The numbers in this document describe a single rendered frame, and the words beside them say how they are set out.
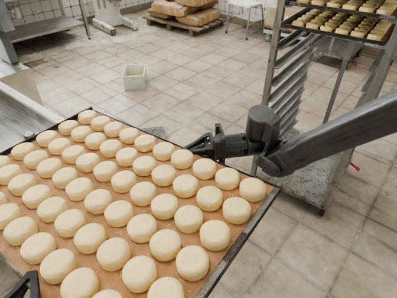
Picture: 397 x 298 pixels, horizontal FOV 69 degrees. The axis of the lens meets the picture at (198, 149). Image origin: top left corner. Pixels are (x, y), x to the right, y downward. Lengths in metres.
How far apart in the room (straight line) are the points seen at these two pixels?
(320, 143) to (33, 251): 0.52
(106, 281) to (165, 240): 0.10
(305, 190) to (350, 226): 0.33
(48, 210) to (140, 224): 0.18
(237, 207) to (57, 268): 0.30
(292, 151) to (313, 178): 1.34
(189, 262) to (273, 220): 1.41
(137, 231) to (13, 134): 0.76
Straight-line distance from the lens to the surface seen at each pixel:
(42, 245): 0.55
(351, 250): 1.87
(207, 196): 0.54
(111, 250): 0.50
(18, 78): 1.68
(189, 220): 0.51
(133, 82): 3.10
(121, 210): 0.55
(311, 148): 0.60
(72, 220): 0.56
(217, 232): 0.49
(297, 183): 1.88
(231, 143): 0.67
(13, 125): 1.23
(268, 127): 0.63
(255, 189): 0.56
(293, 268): 1.69
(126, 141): 0.73
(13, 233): 0.60
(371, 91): 1.39
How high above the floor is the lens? 1.43
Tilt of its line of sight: 39 degrees down
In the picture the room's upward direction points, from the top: straight up
